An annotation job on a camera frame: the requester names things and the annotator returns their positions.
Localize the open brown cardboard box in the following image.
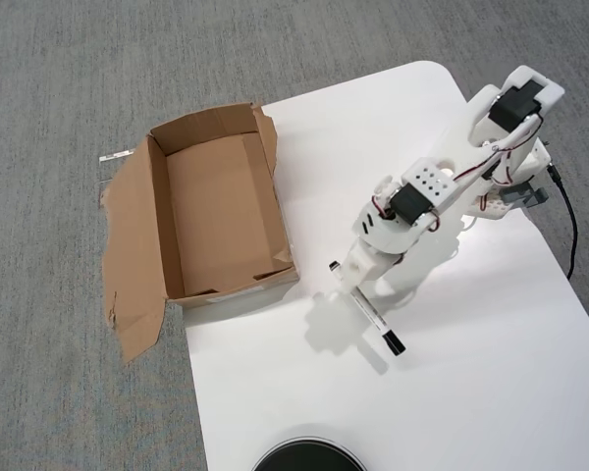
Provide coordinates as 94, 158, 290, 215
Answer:
99, 101, 302, 363

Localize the black round disc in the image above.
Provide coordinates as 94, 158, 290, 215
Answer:
251, 435, 369, 471

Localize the grey table clamp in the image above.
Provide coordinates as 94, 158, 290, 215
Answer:
501, 183, 550, 211

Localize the white marker pen black cap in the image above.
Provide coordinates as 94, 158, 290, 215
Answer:
328, 261, 407, 355

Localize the black power cable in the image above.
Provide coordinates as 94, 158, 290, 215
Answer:
547, 164, 579, 281

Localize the white gripper with hole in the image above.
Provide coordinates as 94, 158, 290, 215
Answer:
342, 242, 392, 288

